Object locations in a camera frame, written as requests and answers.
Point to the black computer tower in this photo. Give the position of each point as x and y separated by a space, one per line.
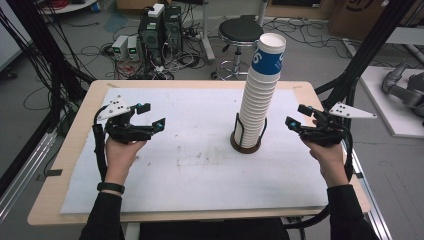
160 36

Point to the white floor platform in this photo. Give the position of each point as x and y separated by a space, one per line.
383 110

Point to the grey power supply unit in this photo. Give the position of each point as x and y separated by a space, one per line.
133 48
120 46

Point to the aluminium rail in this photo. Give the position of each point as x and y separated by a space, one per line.
23 170
373 206

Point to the black frame post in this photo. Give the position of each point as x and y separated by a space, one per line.
366 56

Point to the white table mat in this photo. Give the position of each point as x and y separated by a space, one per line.
200 173

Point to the black wristband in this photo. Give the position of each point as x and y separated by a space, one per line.
111 187

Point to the brown cardboard box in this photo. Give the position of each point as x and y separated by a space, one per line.
363 16

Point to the person's right hand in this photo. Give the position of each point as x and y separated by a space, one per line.
328 163

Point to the stack of white ribbed cups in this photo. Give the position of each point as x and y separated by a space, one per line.
255 113

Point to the blue and white paper cup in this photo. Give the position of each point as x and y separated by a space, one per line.
268 61

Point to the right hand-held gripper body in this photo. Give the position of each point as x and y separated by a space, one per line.
326 133

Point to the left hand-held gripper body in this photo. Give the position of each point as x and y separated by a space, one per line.
126 131

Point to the small white box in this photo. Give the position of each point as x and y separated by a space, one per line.
156 10

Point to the black round stool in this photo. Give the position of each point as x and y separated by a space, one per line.
240 31

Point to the person's left hand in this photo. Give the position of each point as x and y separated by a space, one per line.
120 160

